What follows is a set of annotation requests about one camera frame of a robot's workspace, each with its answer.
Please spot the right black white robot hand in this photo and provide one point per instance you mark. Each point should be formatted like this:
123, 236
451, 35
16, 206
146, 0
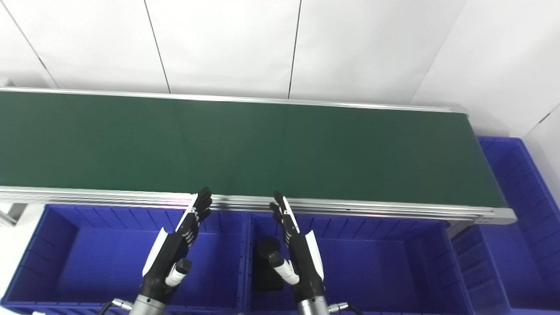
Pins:
304, 262

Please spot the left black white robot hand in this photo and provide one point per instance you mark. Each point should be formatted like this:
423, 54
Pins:
168, 256

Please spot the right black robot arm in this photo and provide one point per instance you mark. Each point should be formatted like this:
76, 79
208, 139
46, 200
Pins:
313, 307

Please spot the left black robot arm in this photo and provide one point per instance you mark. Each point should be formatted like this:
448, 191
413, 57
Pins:
148, 306

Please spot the black cylindrical part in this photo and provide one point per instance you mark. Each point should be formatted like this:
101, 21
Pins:
264, 273

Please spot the blue plastic bin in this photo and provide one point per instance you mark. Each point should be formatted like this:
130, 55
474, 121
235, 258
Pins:
372, 271
87, 262
525, 245

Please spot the green conveyor belt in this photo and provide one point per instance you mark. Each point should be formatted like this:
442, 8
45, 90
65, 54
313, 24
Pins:
262, 148
350, 211

